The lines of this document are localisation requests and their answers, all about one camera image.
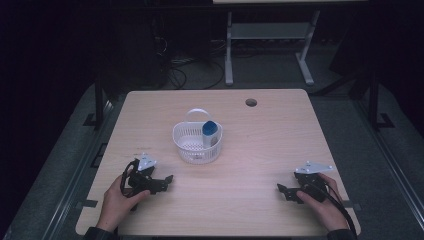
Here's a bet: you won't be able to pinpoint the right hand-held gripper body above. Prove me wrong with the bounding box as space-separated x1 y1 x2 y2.
294 160 334 203

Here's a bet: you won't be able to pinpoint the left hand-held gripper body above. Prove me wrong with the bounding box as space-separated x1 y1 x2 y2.
125 152 168 198

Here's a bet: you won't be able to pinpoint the white plastic basket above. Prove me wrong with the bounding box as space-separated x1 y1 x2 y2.
171 107 224 165

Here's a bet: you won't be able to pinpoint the white bottle with blue cap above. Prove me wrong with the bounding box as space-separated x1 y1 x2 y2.
201 120 220 150

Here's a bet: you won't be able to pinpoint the person's right hand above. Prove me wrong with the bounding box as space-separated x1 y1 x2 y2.
295 173 349 232

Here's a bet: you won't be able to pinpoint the person's left hand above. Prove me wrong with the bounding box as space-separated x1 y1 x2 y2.
95 174 152 233

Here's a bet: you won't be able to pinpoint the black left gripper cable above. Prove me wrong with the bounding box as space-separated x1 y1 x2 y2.
119 159 140 198

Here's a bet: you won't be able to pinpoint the black floor cables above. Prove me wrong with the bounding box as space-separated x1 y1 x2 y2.
154 34 227 91

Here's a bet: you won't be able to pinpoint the grey metal desk frame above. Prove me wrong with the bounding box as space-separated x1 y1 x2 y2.
223 9 322 87

